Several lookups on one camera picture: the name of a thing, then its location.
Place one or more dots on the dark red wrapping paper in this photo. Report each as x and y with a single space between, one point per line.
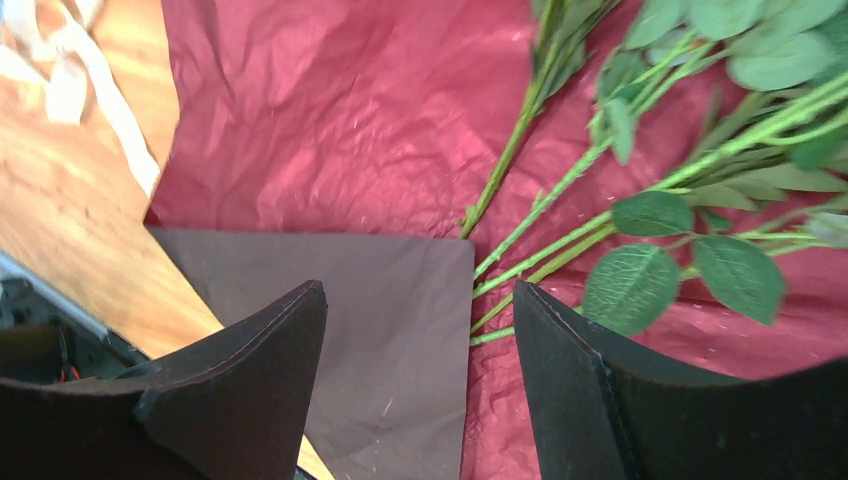
441 119

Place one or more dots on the white printed ribbon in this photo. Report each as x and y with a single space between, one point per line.
65 64

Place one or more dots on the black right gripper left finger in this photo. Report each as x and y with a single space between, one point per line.
230 406

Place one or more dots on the pink flower bouquet brown wrap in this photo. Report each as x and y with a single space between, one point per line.
738 111

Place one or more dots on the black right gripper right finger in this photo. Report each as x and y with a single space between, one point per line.
605 407

